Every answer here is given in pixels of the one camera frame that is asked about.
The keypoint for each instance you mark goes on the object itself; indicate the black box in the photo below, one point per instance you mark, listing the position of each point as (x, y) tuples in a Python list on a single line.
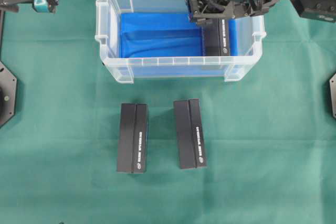
[(133, 136), (216, 38), (189, 133)]

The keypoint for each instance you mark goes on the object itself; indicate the blue foam case liner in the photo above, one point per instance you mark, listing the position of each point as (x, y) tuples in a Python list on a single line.
[(166, 45)]

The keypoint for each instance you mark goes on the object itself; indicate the clear plastic storage case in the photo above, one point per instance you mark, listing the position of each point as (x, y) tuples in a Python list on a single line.
[(250, 34)]

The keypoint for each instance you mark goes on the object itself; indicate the green table cloth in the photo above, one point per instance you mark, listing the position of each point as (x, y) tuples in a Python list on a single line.
[(269, 138)]

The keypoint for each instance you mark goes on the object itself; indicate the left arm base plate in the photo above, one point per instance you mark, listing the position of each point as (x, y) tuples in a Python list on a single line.
[(8, 94)]

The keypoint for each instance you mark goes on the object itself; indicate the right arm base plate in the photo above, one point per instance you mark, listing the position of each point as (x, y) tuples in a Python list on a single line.
[(332, 84)]

